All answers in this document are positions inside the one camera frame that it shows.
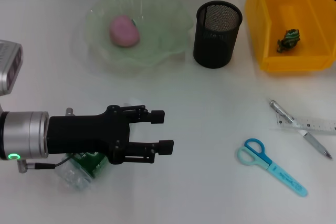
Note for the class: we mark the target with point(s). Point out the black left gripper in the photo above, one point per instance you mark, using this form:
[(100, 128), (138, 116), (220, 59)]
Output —
[(84, 134)]

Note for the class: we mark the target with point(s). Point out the green plastic wrapper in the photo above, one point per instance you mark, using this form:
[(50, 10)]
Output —
[(288, 40)]

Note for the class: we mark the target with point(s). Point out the clear water bottle green label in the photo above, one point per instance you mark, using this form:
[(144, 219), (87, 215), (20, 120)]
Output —
[(95, 165)]

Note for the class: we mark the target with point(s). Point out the blue scissors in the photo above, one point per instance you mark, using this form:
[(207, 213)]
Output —
[(265, 159)]

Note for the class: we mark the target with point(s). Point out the transparent plastic ruler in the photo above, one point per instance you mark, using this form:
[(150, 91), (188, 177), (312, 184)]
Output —
[(320, 125)]

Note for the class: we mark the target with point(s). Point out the silver ballpoint pen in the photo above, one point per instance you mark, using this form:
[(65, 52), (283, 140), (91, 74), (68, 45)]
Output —
[(315, 144)]

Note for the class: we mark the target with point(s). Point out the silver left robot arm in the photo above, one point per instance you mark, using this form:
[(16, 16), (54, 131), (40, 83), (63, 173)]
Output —
[(23, 134)]

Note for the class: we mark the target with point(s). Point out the green glass fruit plate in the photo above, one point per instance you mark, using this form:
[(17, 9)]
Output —
[(160, 32)]

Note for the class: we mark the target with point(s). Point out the black mesh pen holder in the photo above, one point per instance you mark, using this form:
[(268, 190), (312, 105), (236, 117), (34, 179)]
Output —
[(215, 48)]

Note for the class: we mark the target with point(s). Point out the yellow plastic bin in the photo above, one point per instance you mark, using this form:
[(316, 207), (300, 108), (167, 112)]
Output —
[(294, 61)]

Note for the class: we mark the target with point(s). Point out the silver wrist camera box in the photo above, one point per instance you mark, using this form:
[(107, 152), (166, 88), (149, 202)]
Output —
[(9, 66)]

